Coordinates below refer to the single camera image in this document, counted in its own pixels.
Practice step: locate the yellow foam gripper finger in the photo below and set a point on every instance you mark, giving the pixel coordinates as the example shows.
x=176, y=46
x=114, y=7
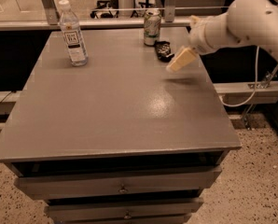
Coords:
x=183, y=57

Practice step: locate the black rxbar chocolate wrapper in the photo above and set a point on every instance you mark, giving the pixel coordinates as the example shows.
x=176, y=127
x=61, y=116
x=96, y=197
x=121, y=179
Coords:
x=163, y=51

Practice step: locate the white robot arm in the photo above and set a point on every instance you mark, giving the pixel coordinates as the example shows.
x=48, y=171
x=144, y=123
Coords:
x=245, y=23

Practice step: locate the green white 7up can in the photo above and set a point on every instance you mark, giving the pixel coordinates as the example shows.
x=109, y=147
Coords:
x=152, y=21

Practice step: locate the grey drawer cabinet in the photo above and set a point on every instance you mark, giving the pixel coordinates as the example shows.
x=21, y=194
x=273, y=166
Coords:
x=120, y=112

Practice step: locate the clear plastic water bottle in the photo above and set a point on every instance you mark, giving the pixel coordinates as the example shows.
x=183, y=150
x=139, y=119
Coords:
x=72, y=35

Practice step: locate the top grey drawer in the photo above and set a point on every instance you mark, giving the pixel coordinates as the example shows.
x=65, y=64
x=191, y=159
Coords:
x=117, y=183

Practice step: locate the grey drawer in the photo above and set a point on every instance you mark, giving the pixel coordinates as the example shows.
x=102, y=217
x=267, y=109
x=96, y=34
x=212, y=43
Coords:
x=130, y=210
x=117, y=183

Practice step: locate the metal window rail frame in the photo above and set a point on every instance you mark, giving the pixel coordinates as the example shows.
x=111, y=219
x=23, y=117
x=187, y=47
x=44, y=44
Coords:
x=19, y=15

